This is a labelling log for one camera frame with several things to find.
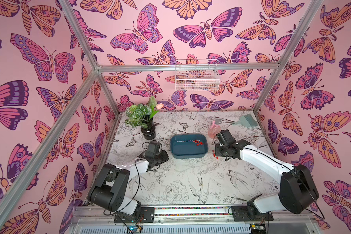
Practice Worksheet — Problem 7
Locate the green dustpan brush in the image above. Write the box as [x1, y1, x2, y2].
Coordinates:
[233, 114, 258, 128]

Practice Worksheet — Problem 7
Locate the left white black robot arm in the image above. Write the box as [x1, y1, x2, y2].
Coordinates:
[87, 150, 169, 216]

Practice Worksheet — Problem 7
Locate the green plant in black vase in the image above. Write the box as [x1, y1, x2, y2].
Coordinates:
[125, 96, 164, 140]

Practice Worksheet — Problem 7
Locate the white wire basket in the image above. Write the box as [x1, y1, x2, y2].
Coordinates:
[174, 63, 220, 92]

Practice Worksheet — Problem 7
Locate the teal plastic storage box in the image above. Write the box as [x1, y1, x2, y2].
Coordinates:
[170, 134, 209, 160]

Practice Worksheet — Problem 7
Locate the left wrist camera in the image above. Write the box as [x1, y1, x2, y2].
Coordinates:
[145, 140, 162, 158]

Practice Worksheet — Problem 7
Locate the pink spray bottle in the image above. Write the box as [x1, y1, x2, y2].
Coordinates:
[208, 120, 221, 139]

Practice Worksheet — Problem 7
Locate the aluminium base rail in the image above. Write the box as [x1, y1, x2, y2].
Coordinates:
[67, 204, 322, 234]

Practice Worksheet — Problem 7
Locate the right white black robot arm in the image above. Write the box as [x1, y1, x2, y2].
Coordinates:
[214, 141, 319, 215]

